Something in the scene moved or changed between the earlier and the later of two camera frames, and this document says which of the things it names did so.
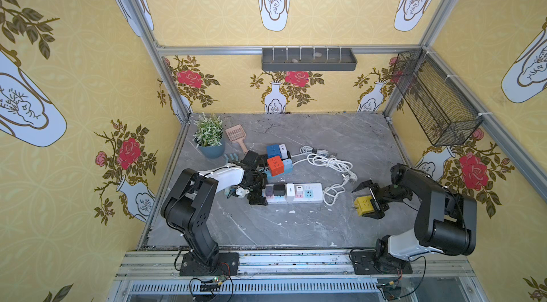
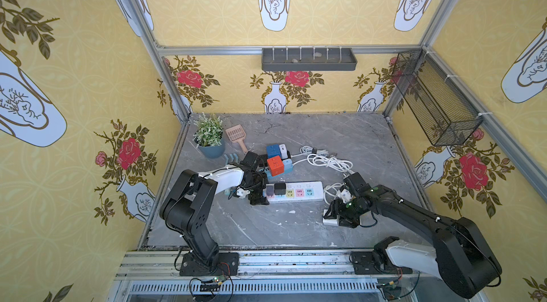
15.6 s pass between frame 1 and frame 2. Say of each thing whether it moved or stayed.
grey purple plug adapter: stayed
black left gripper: stayed
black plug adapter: stayed
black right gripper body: moved
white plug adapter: moved
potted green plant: stayed
